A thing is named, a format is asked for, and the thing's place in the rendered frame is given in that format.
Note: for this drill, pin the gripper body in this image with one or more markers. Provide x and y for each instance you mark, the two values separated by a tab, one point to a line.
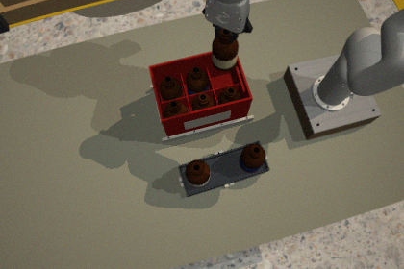
230	17

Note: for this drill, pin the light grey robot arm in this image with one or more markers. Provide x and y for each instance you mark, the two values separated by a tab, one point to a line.
367	74

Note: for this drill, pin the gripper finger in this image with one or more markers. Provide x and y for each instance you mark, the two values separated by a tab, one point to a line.
217	28
248	29

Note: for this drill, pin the brown bottle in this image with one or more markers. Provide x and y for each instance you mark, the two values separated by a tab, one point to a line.
174	108
171	88
224	54
228	95
202	173
197	81
252	158
202	101

